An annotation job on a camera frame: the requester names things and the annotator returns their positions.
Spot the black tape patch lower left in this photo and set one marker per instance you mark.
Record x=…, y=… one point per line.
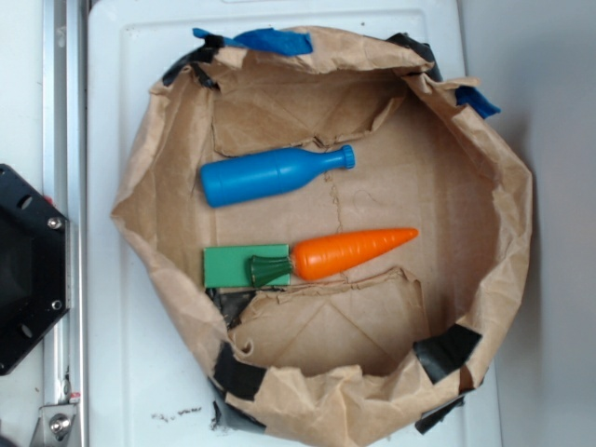
x=233, y=376

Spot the blue tape strip right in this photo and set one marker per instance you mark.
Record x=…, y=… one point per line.
x=466, y=95

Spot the blue tape strip top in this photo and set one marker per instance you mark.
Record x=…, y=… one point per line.
x=285, y=43

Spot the black tape patch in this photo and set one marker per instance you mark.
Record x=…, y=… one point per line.
x=444, y=354
x=233, y=376

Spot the white plastic tray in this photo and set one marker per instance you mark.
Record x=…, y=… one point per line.
x=144, y=388

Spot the orange plastic toy carrot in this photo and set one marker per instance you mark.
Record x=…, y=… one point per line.
x=322, y=257

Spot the green rectangular block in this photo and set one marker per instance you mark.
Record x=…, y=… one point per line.
x=229, y=266

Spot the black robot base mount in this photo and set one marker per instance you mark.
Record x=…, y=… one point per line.
x=33, y=268

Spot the blue tape strip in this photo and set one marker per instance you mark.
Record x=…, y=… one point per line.
x=466, y=95
x=285, y=43

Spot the black tape patch lower right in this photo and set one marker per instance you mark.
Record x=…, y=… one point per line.
x=444, y=354

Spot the metal corner bracket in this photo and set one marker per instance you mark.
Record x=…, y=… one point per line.
x=57, y=426

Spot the brown paper bag bin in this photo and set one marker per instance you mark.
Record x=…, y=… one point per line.
x=341, y=370

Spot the aluminium frame rail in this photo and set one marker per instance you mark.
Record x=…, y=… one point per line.
x=64, y=174

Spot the blue plastic toy bottle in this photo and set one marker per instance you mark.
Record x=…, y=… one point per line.
x=269, y=173

